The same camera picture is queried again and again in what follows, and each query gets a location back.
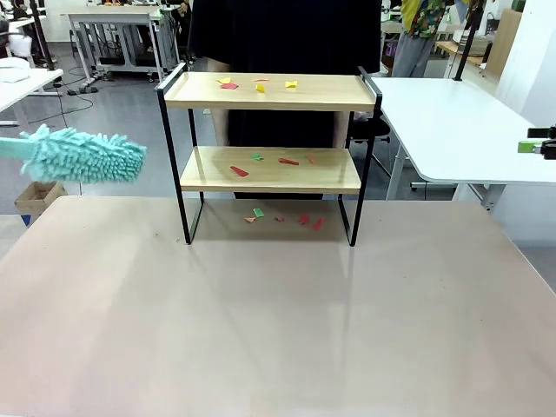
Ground large white table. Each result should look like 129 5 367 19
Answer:
371 76 556 214

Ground cardboard box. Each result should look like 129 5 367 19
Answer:
14 181 69 227

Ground wooden cabinet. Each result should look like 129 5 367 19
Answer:
481 9 522 79

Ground black stool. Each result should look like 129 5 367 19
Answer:
347 116 392 145

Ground two-tier wooden metal shelf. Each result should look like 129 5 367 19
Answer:
155 62 383 248

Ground black stand pole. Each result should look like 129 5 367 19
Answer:
451 0 484 83

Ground teal chenille duster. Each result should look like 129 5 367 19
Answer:
0 123 148 186

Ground person in floral shirt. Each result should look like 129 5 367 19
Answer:
393 0 448 79

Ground grey metal workbench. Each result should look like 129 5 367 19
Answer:
67 6 182 83

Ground person in black clothes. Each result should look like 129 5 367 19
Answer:
187 0 383 201

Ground person's right forearm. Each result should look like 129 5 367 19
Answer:
207 58 232 148

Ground small white table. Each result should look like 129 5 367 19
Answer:
0 67 64 127

